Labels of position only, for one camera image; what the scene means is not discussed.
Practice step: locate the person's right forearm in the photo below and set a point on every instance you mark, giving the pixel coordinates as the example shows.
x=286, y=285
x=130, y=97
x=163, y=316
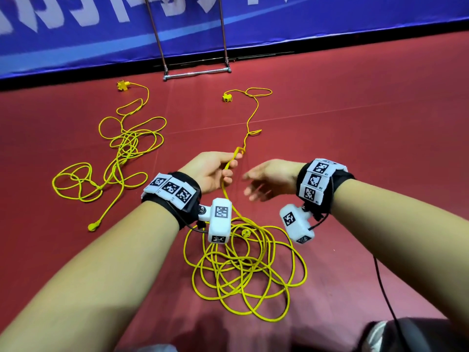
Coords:
x=410, y=245

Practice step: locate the person's left hand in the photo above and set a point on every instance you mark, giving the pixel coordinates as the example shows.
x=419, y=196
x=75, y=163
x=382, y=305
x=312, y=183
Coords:
x=209, y=170

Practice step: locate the black marker wristband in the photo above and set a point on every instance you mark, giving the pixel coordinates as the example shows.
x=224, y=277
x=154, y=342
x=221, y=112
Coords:
x=322, y=183
x=174, y=195

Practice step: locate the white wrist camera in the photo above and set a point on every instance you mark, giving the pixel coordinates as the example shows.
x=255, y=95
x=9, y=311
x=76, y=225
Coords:
x=218, y=220
x=295, y=222

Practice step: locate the blue banner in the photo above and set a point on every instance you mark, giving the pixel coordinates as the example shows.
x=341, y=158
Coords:
x=352, y=18

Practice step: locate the metal rack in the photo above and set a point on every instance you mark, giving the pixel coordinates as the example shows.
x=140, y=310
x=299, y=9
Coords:
x=196, y=72

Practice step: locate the person's left forearm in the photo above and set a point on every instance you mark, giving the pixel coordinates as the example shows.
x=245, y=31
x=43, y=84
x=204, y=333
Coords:
x=80, y=289

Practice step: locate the person's right hand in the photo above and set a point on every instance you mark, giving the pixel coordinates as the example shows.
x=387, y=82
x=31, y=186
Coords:
x=275, y=178

